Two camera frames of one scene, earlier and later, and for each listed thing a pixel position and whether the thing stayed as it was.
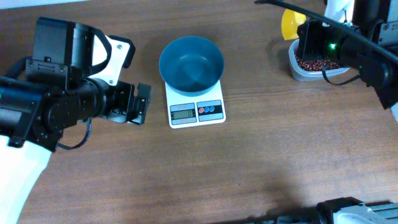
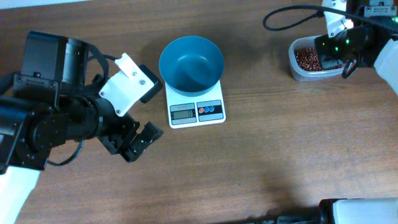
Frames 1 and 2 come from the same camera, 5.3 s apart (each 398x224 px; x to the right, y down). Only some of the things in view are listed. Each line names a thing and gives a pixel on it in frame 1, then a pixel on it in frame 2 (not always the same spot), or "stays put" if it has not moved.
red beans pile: [316, 65] stays put
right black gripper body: [306, 40] -> [325, 50]
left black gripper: [125, 101] -> [121, 134]
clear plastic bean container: [303, 74] stays put
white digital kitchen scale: [186, 111] stays put
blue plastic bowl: [191, 65] stays put
